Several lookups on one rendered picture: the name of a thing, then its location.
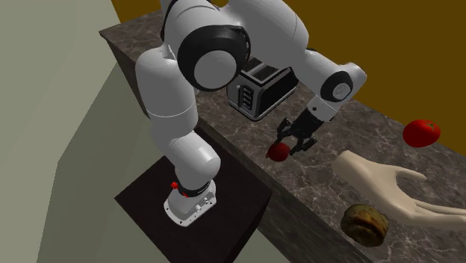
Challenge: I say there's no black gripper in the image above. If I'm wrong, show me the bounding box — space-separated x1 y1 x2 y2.
274 108 326 156

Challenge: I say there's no small red tomato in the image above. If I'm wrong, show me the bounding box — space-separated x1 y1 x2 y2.
265 141 291 163

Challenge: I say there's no silver black toaster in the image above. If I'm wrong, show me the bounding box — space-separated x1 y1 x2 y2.
226 56 300 123

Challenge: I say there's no beige hand figure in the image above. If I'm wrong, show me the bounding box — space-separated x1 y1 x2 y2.
331 149 466 232

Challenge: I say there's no dark robot stand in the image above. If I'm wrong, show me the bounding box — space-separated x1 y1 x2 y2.
114 125 273 263

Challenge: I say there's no brown green round lump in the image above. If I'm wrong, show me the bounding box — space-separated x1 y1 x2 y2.
340 203 390 248

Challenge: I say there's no large red tomato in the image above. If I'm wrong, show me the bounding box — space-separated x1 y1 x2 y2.
402 119 442 149

